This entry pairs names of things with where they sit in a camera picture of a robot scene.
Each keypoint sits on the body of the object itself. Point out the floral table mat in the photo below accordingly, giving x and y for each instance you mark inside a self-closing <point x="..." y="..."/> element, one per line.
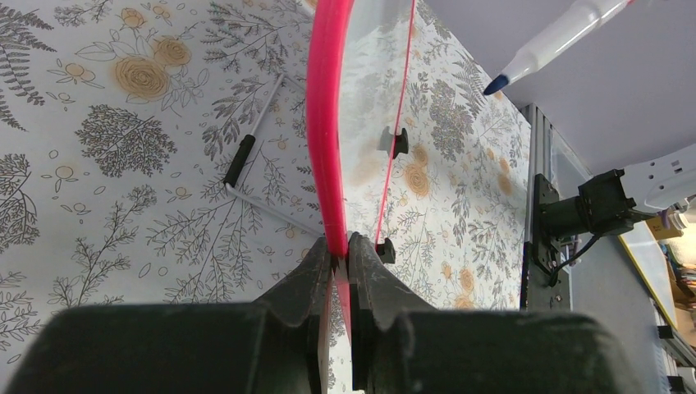
<point x="124" y="129"/>

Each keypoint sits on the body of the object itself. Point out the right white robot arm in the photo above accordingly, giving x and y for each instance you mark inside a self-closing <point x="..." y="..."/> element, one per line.
<point x="612" y="202"/>

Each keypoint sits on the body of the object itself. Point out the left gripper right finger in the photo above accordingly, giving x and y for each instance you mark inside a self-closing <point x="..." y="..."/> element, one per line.
<point x="380" y="309"/>

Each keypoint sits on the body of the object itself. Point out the wire whiteboard stand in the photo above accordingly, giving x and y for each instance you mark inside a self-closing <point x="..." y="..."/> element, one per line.
<point x="277" y="176"/>

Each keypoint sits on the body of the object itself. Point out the white blue marker pen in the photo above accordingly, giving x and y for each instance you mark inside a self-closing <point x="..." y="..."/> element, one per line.
<point x="579" y="20"/>

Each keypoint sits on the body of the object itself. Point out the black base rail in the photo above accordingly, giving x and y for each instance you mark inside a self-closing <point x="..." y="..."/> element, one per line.
<point x="542" y="287"/>

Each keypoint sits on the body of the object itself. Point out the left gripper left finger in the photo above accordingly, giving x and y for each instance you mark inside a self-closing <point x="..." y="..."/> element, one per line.
<point x="291" y="351"/>

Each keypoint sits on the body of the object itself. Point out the pink framed whiteboard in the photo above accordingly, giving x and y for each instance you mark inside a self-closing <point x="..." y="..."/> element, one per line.
<point x="356" y="77"/>

